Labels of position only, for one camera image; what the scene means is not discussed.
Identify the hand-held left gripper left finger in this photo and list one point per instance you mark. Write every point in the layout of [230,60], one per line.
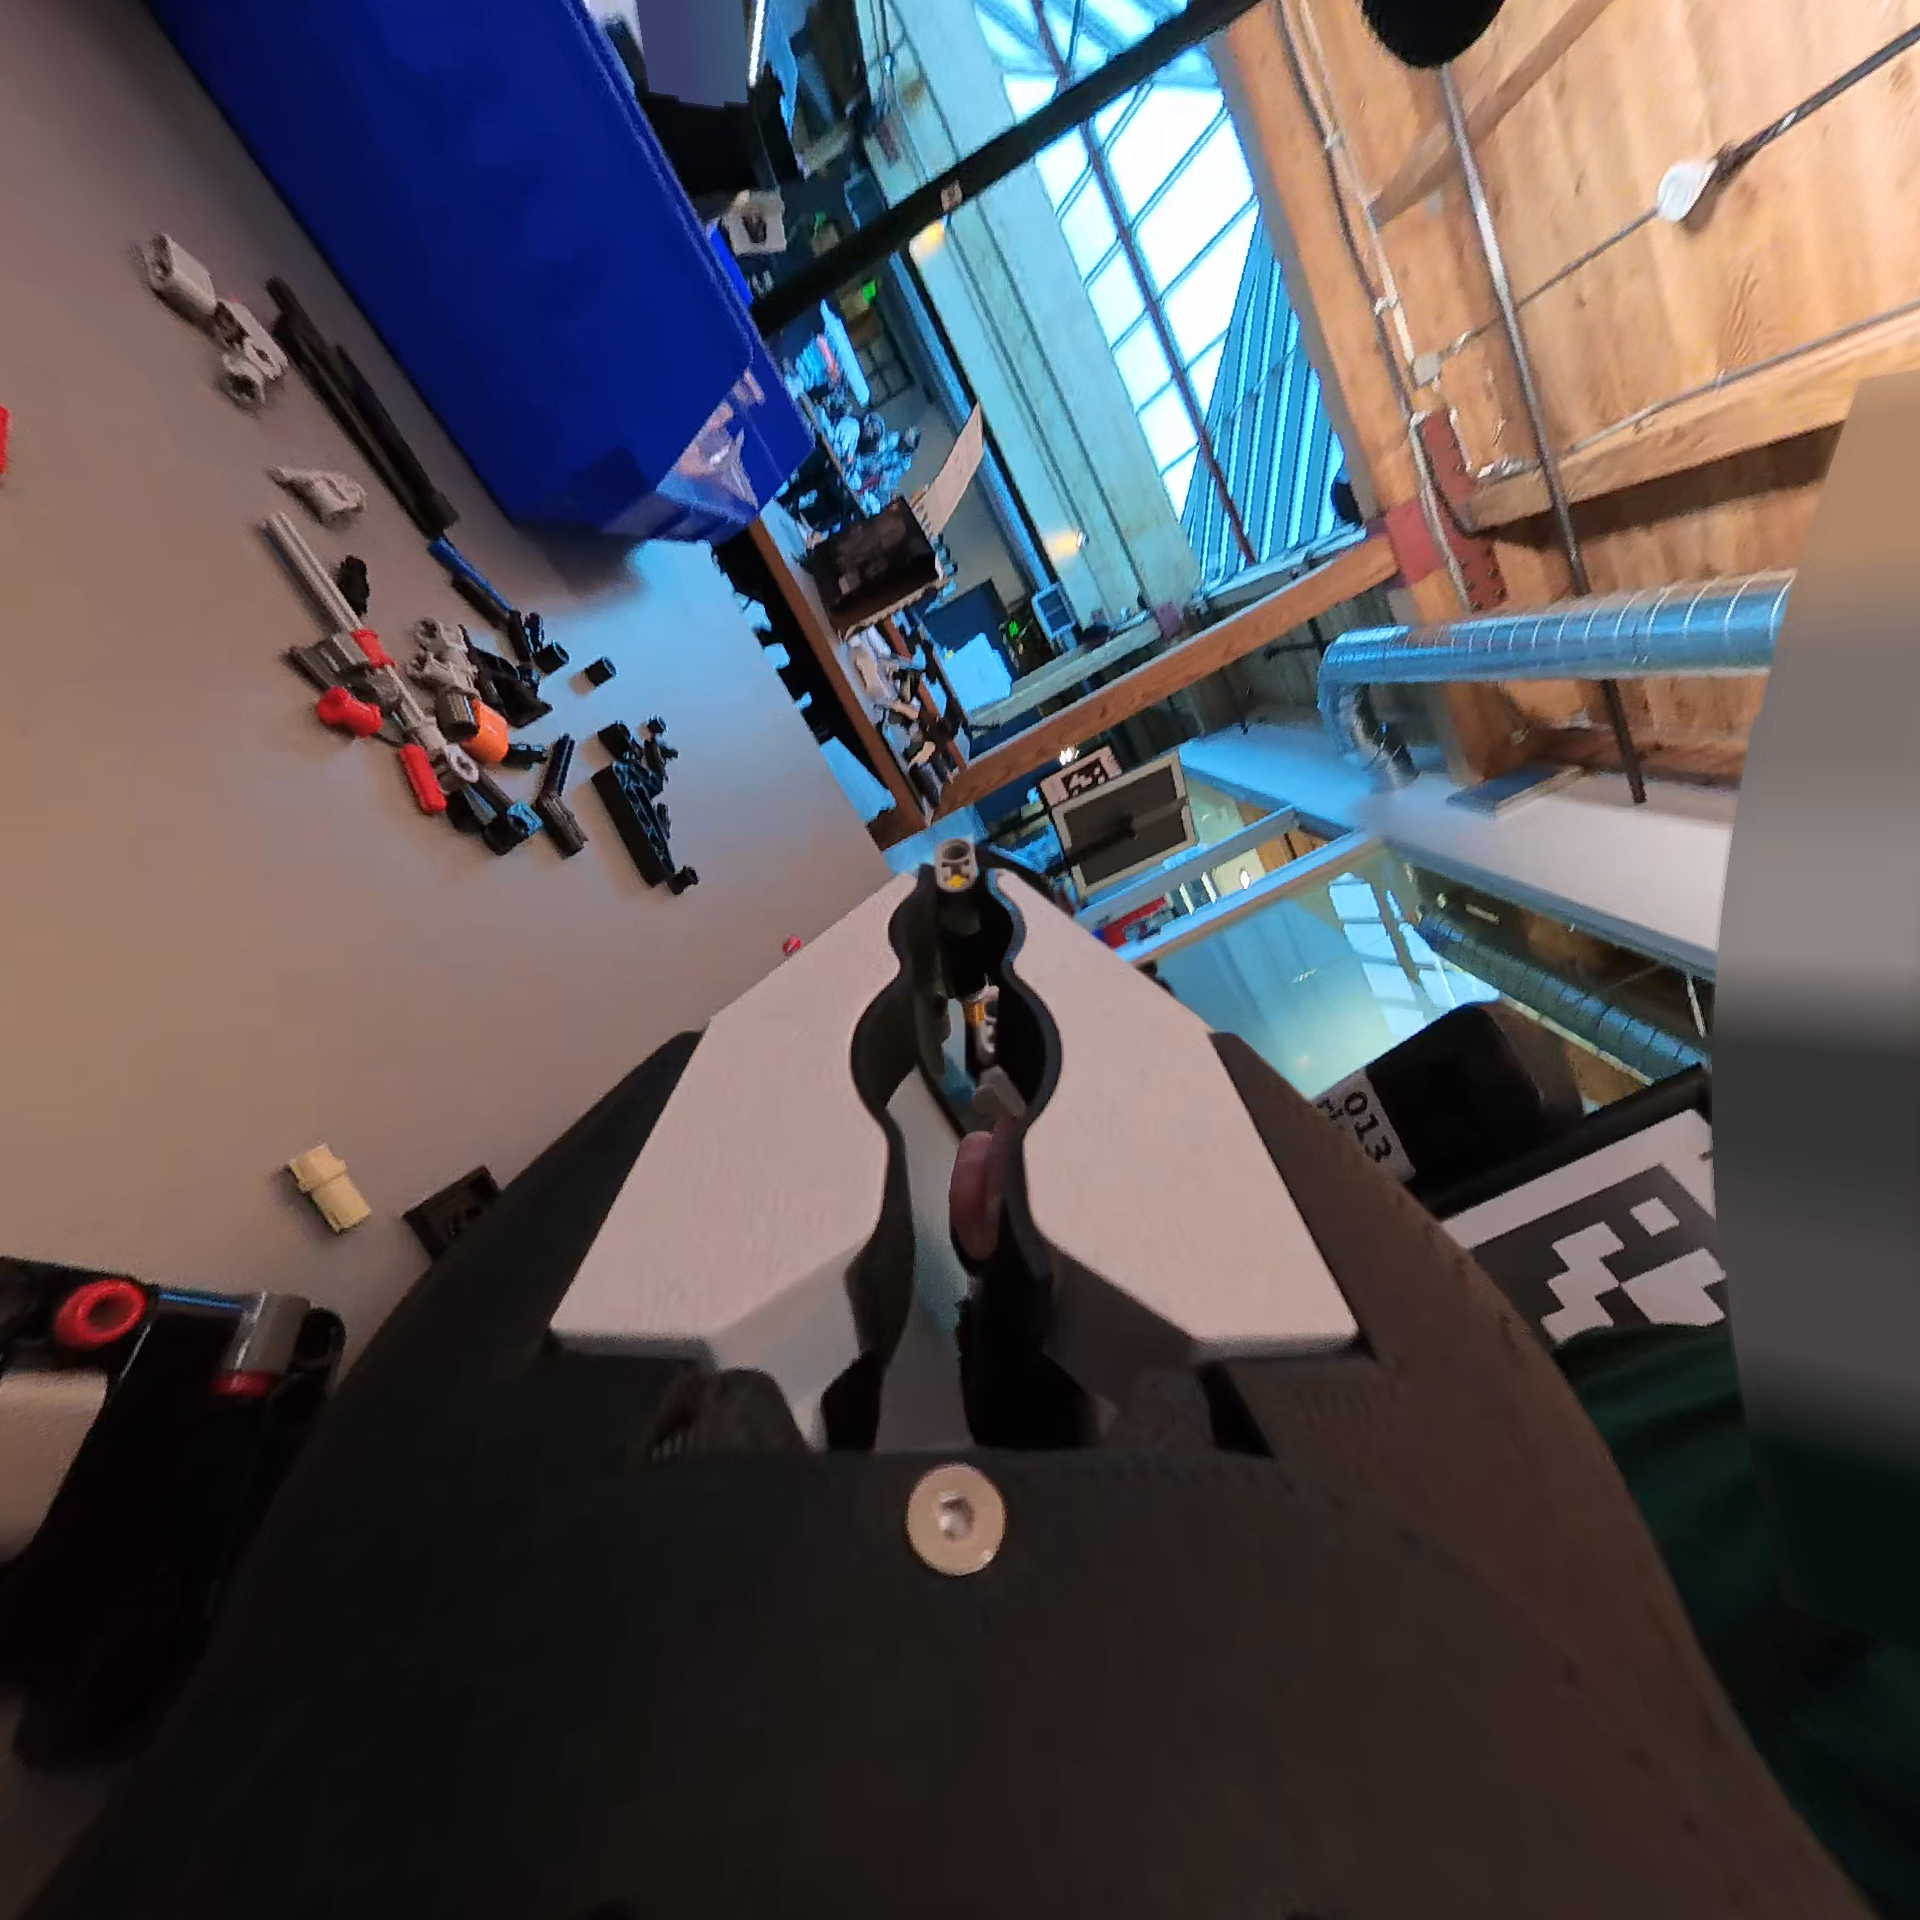
[720,1201]

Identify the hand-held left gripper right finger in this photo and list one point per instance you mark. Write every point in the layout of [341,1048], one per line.
[1185,1201]

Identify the yellow axle lego assembly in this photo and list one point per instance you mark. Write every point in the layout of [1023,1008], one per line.
[958,916]

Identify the black triangular lego beam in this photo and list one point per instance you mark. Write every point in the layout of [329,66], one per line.
[637,818]

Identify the black grey lego assembly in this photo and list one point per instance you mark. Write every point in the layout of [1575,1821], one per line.
[150,1424]

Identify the pile of lego pieces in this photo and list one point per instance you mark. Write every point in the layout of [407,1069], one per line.
[359,656]

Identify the black flat lego plate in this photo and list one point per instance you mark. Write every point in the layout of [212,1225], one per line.
[451,1211]

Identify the tan lego pin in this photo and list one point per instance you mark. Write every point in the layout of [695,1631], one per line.
[329,1190]

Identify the white black sign board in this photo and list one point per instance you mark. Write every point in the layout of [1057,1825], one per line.
[1591,1246]

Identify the white framed display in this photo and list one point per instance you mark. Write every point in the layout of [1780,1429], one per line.
[1119,823]

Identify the black white tag sign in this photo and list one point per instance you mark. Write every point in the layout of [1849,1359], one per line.
[1081,782]

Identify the person's torso green shirt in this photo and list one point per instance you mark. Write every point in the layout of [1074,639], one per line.
[1679,1499]

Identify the brown wooden desk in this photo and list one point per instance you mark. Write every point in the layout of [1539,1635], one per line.
[839,674]

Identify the cardboard box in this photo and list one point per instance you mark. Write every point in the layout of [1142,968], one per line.
[869,561]

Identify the tan cardboard sheet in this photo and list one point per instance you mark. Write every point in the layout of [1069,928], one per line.
[944,473]

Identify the blue plastic bin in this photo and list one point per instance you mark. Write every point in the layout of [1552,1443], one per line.
[451,228]

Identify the black metal stand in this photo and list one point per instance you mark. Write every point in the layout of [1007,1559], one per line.
[989,165]

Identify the black round pendant lamp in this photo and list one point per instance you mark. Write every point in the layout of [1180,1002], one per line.
[1431,23]

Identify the silver ventilation duct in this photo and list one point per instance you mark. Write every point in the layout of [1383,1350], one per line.
[1547,639]

